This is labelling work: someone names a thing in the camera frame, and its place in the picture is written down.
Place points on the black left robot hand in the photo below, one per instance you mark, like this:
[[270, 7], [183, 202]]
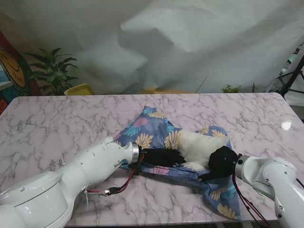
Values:
[[161, 156]]

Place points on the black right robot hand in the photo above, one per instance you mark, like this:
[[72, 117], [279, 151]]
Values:
[[223, 161]]

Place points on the white fluffy pillow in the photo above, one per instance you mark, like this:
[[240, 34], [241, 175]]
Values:
[[199, 147]]

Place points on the blue floral pillowcase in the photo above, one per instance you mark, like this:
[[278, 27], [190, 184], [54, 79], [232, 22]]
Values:
[[152, 128]]

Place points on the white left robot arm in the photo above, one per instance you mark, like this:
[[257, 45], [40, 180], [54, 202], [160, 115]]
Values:
[[71, 180]]

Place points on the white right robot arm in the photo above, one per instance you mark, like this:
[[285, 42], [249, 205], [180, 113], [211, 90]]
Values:
[[273, 175]]

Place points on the small green plant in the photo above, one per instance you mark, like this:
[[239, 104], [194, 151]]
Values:
[[231, 89]]

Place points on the thin brown stick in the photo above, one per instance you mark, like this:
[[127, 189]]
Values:
[[202, 84]]

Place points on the yellow chair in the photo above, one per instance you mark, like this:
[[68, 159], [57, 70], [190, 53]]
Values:
[[79, 90]]

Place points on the black tripod stand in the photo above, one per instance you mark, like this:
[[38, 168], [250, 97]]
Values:
[[293, 80]]

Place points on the white backdrop sheet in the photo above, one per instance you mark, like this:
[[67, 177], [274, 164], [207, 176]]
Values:
[[152, 42]]

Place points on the large green potted plant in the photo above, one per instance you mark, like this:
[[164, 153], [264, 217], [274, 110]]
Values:
[[53, 71]]

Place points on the colourful mural board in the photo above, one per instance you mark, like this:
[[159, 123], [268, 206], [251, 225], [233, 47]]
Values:
[[12, 71]]

